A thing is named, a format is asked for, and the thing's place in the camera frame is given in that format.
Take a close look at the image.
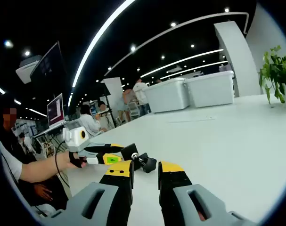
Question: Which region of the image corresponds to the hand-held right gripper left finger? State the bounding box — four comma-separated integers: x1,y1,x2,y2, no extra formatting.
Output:
38,160,135,226

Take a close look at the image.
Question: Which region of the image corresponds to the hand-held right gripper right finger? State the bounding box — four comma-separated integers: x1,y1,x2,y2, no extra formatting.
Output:
158,161,256,226

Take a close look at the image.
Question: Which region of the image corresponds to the black table clamp with screw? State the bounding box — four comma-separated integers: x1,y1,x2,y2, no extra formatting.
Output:
131,152,158,174

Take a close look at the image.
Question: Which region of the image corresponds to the white desk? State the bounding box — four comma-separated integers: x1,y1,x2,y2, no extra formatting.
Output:
60,93,286,226

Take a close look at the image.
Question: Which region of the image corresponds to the person's left hand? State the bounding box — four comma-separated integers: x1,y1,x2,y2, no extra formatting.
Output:
68,151,88,169

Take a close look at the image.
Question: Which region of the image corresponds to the white side table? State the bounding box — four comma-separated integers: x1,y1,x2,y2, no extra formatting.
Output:
33,120,72,139

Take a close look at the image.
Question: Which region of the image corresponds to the silver laptop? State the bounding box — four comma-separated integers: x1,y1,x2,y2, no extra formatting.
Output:
47,93,65,129

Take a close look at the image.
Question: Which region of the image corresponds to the black tripod stand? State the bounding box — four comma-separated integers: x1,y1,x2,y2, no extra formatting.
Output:
95,82,117,129

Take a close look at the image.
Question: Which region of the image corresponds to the person's white shirt sleeve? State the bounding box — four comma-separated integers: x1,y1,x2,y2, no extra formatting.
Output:
0,141,24,183

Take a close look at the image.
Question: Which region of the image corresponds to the long clear ruler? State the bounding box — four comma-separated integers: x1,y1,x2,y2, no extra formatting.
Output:
167,115,216,123

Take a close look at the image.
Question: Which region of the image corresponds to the dark hanging monitor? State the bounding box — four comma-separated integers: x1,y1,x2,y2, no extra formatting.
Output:
29,41,68,99

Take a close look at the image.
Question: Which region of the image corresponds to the white storage bin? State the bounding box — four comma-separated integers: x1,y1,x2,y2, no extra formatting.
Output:
184,70,235,108
142,77,190,113

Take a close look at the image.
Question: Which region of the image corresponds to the white ceiling unit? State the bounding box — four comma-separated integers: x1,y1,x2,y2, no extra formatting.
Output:
15,55,43,84

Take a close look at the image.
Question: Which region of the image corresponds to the curved ceiling light strip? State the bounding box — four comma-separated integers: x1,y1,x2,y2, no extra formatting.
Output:
72,0,136,88

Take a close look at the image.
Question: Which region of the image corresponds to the white square pillar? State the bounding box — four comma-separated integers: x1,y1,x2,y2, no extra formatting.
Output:
213,20,261,97

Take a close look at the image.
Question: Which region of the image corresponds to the green potted plant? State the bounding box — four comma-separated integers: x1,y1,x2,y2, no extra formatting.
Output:
259,45,286,109

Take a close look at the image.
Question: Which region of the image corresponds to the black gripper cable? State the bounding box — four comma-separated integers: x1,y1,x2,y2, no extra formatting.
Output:
54,140,71,189

